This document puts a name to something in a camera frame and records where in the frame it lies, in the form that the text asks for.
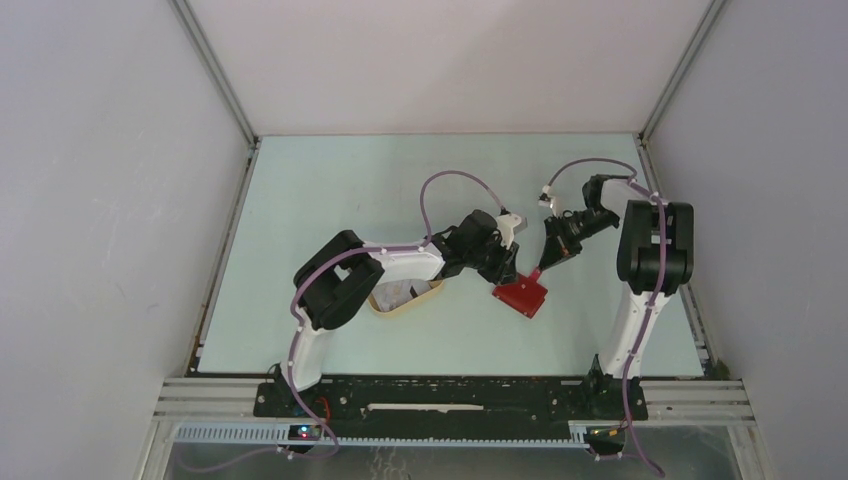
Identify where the red leather card holder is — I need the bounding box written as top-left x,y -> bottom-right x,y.
492,268 -> 548,319

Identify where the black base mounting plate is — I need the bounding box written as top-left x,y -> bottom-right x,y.
253,374 -> 648,441

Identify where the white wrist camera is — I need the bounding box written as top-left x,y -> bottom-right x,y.
538,185 -> 563,216
495,212 -> 527,250

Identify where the aluminium frame rail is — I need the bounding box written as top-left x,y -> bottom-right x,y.
136,375 -> 774,479

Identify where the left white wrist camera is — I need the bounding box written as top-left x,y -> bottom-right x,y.
495,212 -> 527,250

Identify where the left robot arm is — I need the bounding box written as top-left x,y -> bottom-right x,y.
277,209 -> 525,417

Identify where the beige oval plastic tray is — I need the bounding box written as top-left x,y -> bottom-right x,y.
367,280 -> 444,318

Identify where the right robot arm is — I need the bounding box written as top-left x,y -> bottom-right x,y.
537,175 -> 695,381

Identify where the silver card behind gold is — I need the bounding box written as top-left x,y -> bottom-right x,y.
372,280 -> 429,312

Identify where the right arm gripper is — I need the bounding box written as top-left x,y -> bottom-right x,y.
539,207 -> 619,271

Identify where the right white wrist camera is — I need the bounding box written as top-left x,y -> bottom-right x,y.
538,185 -> 563,216

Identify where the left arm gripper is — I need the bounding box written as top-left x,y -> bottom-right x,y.
464,232 -> 519,287

